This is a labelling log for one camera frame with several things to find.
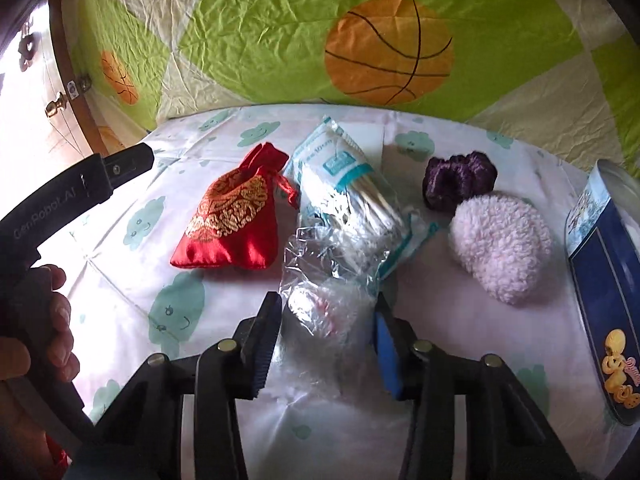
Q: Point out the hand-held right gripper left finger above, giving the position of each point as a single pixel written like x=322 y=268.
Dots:
x=265 y=345

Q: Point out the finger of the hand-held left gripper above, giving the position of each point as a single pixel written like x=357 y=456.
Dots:
x=130 y=162

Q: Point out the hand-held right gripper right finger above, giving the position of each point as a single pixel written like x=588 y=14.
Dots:
x=387 y=355

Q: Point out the clear plastic bag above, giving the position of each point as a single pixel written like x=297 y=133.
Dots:
x=320 y=305

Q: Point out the red satin pouch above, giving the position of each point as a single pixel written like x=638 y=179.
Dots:
x=230 y=220

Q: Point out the pink fluffy pad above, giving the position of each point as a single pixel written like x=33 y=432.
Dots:
x=500 y=250

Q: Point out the cotton swab packet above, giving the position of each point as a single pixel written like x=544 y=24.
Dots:
x=345 y=195

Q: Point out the purple scrunchie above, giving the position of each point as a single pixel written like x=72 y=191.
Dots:
x=457 y=180

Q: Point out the blue round tin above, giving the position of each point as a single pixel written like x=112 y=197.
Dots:
x=610 y=285

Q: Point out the person's left hand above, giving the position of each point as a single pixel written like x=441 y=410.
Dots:
x=62 y=330

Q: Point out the wooden door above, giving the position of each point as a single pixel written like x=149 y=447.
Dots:
x=87 y=120

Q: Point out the metal door latch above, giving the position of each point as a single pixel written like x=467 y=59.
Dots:
x=77 y=86

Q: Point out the brass door knob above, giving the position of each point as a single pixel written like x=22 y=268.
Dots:
x=55 y=105

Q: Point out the cloud printed bedsheet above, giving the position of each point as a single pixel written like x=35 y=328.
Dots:
x=125 y=270

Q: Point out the basketball printed sheet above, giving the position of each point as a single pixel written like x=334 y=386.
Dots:
x=250 y=25

